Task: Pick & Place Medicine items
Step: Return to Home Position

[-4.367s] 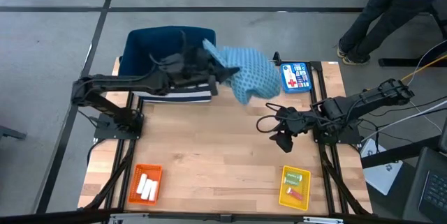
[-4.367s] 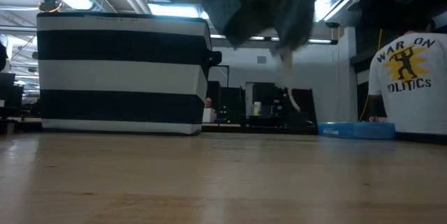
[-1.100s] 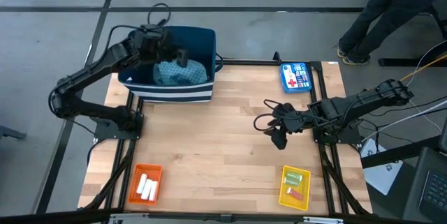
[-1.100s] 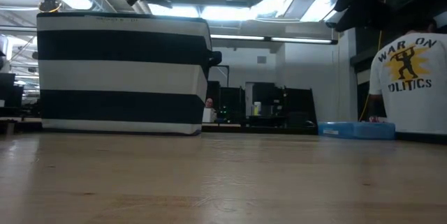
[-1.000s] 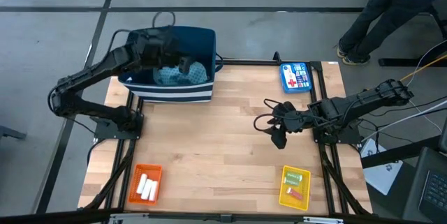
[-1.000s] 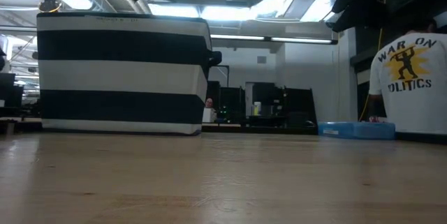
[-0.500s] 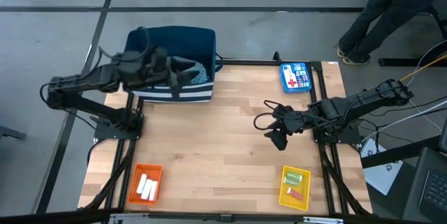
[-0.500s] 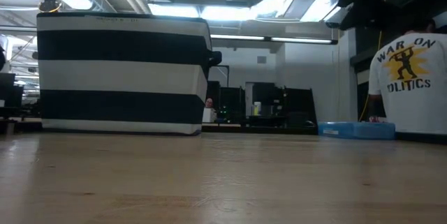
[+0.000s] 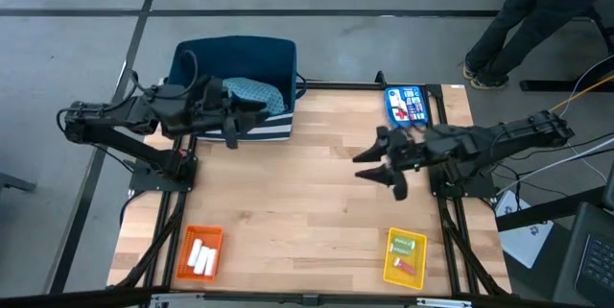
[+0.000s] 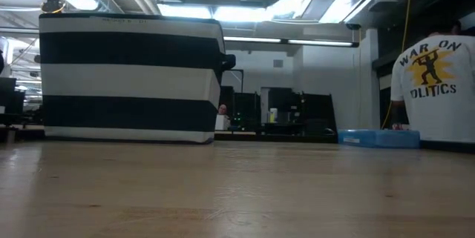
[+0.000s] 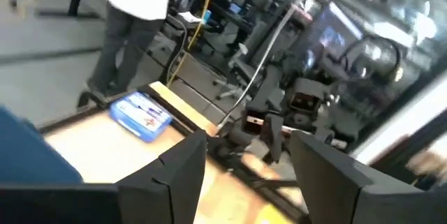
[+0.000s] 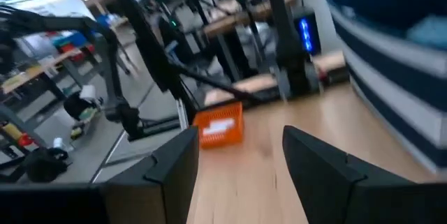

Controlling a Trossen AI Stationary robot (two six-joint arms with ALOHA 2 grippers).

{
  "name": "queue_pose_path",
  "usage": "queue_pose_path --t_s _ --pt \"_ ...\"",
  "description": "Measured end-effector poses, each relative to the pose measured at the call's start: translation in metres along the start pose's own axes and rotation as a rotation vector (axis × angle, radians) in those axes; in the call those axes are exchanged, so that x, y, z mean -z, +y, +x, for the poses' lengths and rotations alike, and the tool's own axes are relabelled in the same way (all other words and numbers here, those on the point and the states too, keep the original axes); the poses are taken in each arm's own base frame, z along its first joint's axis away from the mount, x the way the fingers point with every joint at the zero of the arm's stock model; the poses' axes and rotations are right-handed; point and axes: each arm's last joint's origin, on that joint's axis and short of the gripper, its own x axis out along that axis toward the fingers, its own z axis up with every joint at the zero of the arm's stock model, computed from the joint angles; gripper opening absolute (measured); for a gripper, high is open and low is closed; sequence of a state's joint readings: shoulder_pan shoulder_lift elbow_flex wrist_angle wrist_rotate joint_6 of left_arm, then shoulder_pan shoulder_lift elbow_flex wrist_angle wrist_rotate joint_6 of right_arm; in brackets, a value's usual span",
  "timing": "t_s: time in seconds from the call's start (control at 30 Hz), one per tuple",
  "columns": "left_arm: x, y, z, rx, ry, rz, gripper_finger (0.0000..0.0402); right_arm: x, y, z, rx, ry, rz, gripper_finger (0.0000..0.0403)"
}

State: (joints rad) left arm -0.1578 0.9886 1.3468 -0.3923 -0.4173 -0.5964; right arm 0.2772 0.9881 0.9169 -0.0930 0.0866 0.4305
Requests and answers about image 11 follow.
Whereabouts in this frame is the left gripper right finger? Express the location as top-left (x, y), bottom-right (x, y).
top-left (288, 130), bottom-right (447, 224)

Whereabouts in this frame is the blue first aid box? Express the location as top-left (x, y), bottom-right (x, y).
top-left (108, 90), bottom-right (174, 144)

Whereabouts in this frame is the teal flower-patterned cloth pouch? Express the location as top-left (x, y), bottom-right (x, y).
top-left (0, 105), bottom-right (85, 185)

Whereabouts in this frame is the person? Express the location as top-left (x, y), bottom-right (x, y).
top-left (77, 0), bottom-right (197, 108)

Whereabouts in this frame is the yellow hanging cable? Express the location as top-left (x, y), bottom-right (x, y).
top-left (166, 0), bottom-right (223, 88)

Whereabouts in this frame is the black looped cable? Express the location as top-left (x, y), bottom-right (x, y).
top-left (336, 34), bottom-right (403, 82)

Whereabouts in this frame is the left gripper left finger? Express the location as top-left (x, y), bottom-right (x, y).
top-left (115, 129), bottom-right (208, 224)

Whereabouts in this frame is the grey hanging cable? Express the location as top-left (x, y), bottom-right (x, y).
top-left (166, 16), bottom-right (190, 84)

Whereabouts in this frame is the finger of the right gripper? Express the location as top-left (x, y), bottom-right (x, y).
top-left (264, 113), bottom-right (285, 164)

